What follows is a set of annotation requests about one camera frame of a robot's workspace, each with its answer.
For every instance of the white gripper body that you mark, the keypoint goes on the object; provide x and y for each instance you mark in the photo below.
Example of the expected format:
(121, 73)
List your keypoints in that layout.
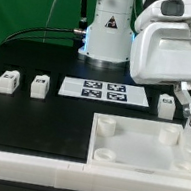
(161, 51)

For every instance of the black cable upright connector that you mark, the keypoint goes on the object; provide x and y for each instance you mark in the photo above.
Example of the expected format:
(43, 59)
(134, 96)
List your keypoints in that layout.
(83, 15)

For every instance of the white square tabletop panel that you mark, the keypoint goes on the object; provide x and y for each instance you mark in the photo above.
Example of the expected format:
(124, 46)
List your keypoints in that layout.
(145, 146)

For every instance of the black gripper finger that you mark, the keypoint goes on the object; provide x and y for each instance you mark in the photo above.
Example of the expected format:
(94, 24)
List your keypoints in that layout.
(181, 91)

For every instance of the white obstacle fence rail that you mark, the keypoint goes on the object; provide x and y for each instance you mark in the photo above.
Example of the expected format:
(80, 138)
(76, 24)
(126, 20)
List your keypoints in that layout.
(67, 175)

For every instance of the marker sheet with tags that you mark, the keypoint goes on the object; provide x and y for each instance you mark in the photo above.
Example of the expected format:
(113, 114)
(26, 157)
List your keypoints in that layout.
(104, 91)

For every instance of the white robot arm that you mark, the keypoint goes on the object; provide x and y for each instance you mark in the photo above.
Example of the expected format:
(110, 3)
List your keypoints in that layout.
(108, 40)

